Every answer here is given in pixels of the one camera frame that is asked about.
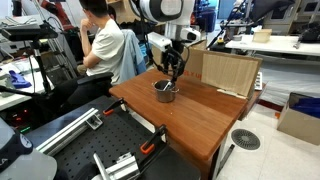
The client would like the silver metal pot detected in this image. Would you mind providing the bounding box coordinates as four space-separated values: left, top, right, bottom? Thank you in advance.
152 79 180 104

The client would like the black computer case with lights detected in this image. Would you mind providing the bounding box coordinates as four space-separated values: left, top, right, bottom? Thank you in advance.
6 106 38 134

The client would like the pale wooden box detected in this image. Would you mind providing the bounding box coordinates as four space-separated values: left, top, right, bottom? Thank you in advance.
252 28 273 44

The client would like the black clamp with orange grip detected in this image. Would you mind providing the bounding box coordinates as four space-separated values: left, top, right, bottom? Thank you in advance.
102 97 128 117
136 124 168 168

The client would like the black equipment on table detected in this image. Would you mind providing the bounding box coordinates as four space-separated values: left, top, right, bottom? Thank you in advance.
298 23 320 44

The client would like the white background table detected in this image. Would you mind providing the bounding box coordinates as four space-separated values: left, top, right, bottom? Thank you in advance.
225 34 320 58

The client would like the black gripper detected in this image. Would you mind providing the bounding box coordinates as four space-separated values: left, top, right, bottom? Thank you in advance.
162 46 186 88

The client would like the brown cardboard sheet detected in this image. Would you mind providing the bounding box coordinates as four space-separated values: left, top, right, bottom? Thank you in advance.
151 43 264 100

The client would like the black camera tripod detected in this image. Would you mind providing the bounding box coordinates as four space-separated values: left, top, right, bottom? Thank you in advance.
0 39 56 99

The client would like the black office chair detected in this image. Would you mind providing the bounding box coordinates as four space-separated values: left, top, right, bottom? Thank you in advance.
75 71 116 101

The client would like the cardboard box with blue contents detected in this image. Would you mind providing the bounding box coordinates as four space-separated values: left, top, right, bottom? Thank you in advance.
276 92 320 146

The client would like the blue cloth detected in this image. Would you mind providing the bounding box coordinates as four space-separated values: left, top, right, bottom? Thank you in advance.
8 69 33 89

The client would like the short aluminium rail bracket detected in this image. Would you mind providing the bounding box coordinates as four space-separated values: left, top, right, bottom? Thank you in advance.
92 151 141 180

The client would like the white side desk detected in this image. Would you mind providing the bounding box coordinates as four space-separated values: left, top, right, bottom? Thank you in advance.
0 56 54 112

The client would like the light blue jacket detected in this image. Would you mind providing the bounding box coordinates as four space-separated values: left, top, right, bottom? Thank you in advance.
119 29 148 84

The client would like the black camera on stand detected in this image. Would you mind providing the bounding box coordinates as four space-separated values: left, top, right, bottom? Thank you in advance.
0 21 59 43

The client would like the long aluminium rail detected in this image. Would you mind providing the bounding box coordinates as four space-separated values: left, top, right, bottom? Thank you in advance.
35 107 104 157

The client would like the seated person in white shirt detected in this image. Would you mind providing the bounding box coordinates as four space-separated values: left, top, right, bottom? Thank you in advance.
53 0 126 111

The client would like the black rod on floor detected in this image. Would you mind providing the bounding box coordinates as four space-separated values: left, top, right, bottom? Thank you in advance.
216 143 236 178

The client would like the black perforated breadboard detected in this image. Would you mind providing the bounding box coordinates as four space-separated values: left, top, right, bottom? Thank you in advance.
53 103 168 180

